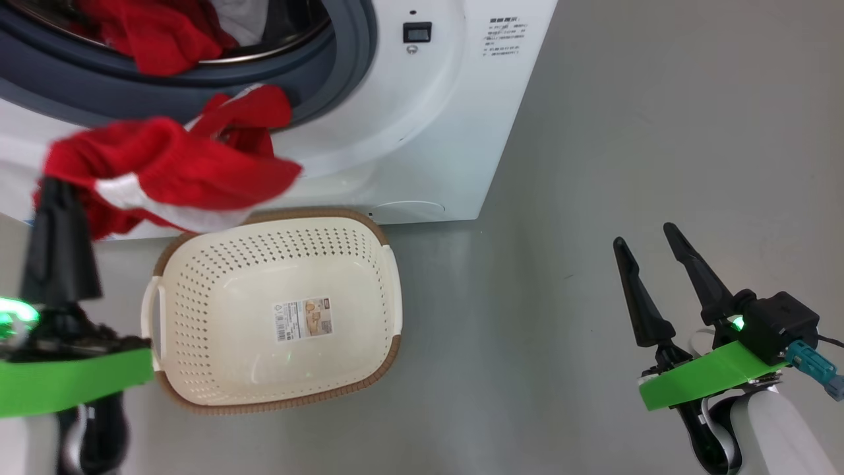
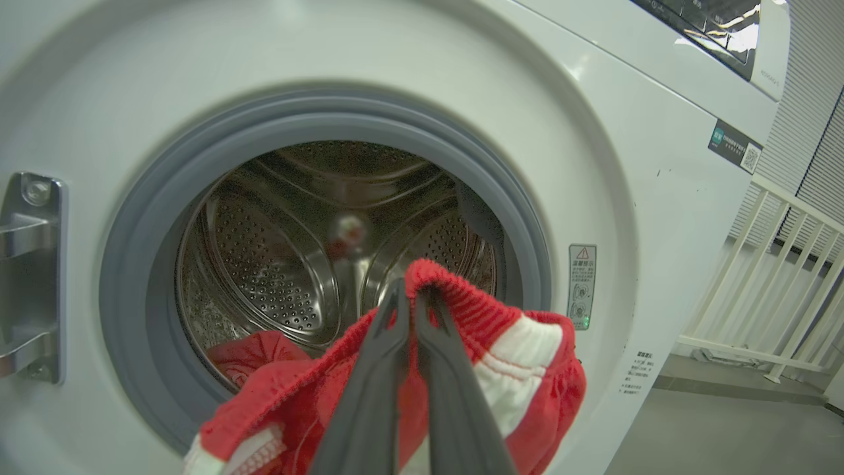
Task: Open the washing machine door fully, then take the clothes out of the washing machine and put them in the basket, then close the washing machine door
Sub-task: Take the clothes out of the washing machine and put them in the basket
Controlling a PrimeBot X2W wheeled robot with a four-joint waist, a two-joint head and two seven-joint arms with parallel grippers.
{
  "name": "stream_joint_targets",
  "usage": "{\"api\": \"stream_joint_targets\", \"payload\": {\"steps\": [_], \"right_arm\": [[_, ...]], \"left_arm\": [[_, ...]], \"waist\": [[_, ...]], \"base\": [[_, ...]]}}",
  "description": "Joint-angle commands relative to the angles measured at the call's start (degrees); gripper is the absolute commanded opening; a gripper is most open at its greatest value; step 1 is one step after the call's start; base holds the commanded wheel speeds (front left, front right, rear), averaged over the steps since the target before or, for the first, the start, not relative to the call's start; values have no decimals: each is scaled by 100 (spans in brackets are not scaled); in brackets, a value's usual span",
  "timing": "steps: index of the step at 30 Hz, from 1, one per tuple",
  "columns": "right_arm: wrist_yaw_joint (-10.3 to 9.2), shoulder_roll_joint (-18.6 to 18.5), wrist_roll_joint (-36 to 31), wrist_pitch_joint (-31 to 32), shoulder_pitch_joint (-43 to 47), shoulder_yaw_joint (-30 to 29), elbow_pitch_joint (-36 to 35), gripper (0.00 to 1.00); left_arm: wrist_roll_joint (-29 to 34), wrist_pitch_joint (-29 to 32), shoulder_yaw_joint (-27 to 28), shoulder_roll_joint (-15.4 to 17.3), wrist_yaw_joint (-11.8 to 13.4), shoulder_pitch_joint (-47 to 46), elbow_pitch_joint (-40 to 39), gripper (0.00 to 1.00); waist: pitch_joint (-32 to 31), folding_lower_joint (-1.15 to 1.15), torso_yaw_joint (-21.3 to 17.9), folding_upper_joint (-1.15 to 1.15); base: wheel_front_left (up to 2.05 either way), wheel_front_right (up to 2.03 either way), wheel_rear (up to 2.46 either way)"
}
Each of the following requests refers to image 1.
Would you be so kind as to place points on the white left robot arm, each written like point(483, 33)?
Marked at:
point(26, 442)

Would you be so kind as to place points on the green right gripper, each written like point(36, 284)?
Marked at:
point(712, 376)

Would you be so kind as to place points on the black door lock socket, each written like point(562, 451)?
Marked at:
point(417, 31)

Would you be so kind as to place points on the white front-load washing machine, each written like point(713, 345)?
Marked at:
point(422, 132)

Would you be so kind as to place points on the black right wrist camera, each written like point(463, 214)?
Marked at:
point(778, 323)

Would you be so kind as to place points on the cream perforated laundry basket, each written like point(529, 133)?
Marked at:
point(250, 369)

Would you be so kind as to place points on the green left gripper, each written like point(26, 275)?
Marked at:
point(66, 376)

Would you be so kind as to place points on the red white striped garment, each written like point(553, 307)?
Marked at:
point(191, 171)

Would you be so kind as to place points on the basket product label sticker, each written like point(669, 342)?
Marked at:
point(303, 320)

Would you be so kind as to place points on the printed warning label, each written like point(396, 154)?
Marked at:
point(504, 36)

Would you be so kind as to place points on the teal right camera connector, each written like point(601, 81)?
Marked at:
point(814, 366)

